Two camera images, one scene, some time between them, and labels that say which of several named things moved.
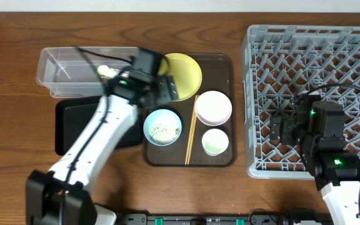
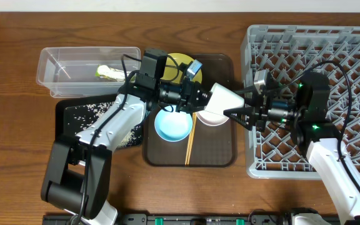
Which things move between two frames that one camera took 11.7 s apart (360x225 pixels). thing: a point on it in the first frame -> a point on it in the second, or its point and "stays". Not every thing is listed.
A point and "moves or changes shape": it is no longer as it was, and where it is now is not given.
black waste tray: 72,114 stays
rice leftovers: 164,133 -> 80,117
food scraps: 106,70 stays
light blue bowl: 162,127 moves or changes shape
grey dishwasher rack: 340,63 stays
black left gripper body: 166,90 -> 189,97
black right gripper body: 290,129 -> 263,114
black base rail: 205,219 stays
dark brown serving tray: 219,74 stays
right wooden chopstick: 192,130 stays
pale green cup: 215,141 -> 222,99
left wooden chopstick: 191,130 stays
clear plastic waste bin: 69,74 stays
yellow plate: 185,72 stays
